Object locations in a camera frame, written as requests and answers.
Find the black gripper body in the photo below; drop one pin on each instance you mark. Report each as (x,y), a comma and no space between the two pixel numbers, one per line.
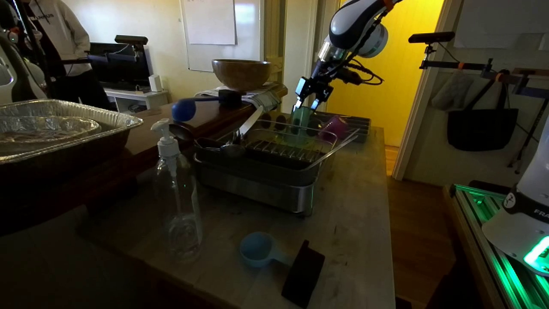
(320,83)

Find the blue plastic cup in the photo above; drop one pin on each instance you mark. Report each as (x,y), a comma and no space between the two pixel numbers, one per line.
(301,120)

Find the purple plastic cup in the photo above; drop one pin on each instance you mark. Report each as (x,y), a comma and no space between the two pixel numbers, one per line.
(334,127)

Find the stainless steel dish rack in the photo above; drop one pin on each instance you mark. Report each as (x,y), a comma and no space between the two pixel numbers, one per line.
(258,172)

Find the blue round dish brush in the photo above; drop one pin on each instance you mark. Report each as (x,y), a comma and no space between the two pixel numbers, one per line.
(183,110)

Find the wooden bowl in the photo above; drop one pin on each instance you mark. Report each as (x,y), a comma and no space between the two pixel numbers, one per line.
(241,72)

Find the yellow door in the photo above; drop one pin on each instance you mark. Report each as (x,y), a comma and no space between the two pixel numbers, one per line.
(396,86)

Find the brown wooden cutting board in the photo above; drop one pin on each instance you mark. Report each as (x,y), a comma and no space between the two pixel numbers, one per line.
(215,120)

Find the grey hanging cloth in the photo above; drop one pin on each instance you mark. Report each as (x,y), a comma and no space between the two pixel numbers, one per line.
(452,93)

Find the blue measuring scoop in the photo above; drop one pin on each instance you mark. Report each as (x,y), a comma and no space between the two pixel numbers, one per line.
(257,249)

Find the clear spray bottle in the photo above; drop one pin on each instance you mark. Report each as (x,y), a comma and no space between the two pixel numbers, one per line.
(183,211)

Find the small white table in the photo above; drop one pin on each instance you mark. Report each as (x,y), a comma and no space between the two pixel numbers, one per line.
(138,96)

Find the black hanging bag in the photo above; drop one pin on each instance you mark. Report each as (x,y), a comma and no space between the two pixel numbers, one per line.
(481,129)

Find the black rectangular block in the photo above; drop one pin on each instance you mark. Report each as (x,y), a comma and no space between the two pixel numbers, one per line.
(303,273)

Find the black printer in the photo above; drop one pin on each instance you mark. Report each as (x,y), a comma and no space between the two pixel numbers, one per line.
(123,62)

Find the white device with green light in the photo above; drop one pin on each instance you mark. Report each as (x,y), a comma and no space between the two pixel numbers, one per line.
(524,228)

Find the green lit shelf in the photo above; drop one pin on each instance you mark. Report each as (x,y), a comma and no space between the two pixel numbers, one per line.
(499,268)

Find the aluminium foil tray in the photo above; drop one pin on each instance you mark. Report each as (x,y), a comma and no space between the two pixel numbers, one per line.
(58,129)

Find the dark brown box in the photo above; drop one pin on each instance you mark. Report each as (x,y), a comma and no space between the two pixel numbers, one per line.
(63,182)

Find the person in grey hoodie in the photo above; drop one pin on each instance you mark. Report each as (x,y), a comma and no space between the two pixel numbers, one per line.
(58,34)

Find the white wall board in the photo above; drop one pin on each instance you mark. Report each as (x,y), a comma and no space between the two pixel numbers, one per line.
(210,21)

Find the black camera rig bar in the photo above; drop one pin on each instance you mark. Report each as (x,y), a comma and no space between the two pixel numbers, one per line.
(457,65)

